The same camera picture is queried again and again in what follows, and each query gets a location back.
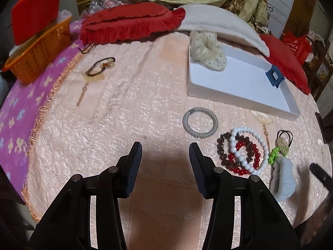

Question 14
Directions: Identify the dark brown bead bracelet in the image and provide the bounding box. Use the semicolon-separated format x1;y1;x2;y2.
216;131;255;170

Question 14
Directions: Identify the red bead bracelet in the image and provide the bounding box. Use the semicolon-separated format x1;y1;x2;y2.
227;135;262;176

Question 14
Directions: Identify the white bead bracelet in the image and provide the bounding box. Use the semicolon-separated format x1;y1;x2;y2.
229;126;270;176

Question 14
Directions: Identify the silver braided bracelet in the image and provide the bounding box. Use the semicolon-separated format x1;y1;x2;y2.
182;107;220;139

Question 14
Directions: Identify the clear spiral hair tie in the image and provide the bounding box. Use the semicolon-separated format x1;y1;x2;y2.
276;137;290;155

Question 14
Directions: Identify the green bead bracelet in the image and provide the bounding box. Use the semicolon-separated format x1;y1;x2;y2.
268;147;281;165

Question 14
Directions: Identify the black hair tie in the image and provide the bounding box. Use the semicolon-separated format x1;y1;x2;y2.
276;129;294;153

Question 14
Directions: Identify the pink quilted bedspread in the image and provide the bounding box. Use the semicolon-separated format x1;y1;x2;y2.
20;30;333;227

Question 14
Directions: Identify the white shallow tray box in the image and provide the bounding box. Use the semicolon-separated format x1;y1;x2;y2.
187;42;300;120

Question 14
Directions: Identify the wooden chair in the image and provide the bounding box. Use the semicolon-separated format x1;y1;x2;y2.
303;36;332;102

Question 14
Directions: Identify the blue hair claw clip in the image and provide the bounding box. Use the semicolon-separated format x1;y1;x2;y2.
265;65;285;88

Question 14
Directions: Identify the purple floral sheet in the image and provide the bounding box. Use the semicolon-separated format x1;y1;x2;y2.
0;20;82;197

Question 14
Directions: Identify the cream dotted scrunchie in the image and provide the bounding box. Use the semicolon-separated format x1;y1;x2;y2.
190;30;227;72

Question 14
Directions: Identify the black hairpin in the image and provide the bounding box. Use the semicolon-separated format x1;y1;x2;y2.
78;42;95;54

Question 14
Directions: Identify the red cushion right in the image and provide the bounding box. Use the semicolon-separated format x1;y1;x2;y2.
260;34;311;95

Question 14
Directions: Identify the red shopping bag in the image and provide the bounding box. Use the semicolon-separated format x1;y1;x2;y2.
280;31;312;65

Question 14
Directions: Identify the orange plastic basket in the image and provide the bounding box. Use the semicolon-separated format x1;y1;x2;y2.
4;17;72;85

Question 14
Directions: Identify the red ruffled cushion left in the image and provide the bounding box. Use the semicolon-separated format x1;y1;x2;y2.
80;2;186;45

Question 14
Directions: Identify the beige pillow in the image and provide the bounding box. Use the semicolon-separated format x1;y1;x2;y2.
177;4;270;57

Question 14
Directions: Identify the clear plastic bag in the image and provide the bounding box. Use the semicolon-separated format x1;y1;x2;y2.
80;0;129;19

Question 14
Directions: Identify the red box in basket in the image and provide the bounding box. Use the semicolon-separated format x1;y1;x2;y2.
11;0;60;45

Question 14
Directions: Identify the brown hair tie with charm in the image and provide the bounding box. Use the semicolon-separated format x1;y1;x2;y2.
85;56;116;78

